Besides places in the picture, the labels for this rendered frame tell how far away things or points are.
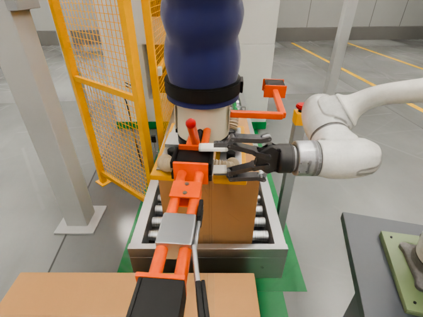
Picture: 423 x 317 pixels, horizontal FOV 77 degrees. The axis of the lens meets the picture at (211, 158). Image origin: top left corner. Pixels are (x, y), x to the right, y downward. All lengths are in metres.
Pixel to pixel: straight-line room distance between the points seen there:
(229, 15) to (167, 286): 0.58
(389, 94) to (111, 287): 1.16
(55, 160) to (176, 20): 1.48
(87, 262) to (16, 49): 1.34
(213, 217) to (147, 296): 0.80
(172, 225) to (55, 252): 1.81
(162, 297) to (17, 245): 2.09
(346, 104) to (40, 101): 1.56
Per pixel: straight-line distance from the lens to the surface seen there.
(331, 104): 0.80
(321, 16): 10.62
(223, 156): 0.87
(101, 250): 2.14
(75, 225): 2.36
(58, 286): 1.35
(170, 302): 0.41
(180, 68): 0.72
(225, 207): 1.14
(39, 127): 1.91
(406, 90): 0.79
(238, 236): 1.28
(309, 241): 2.17
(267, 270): 1.37
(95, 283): 1.30
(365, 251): 1.18
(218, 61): 0.71
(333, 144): 0.70
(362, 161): 0.71
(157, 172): 0.82
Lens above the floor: 1.57
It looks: 33 degrees down
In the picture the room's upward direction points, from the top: straight up
